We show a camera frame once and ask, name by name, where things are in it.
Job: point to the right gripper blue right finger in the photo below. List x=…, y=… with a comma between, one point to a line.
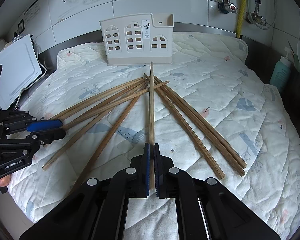
x=162, y=164

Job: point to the metal water valve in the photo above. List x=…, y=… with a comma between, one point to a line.
x=255, y=17
x=226, y=6

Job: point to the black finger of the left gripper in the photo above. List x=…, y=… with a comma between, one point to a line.
x=48, y=136

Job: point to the white quilted mat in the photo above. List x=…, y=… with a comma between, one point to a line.
x=208, y=71

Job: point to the left hand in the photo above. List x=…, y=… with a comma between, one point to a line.
x=4, y=182

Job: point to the teal soap bottle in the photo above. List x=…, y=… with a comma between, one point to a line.
x=281, y=71

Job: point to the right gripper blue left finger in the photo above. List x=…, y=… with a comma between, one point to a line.
x=140, y=184

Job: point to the beige plastic utensil holder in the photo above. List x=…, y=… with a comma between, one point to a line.
x=138, y=39

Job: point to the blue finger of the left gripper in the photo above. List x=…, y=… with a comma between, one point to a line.
x=44, y=125

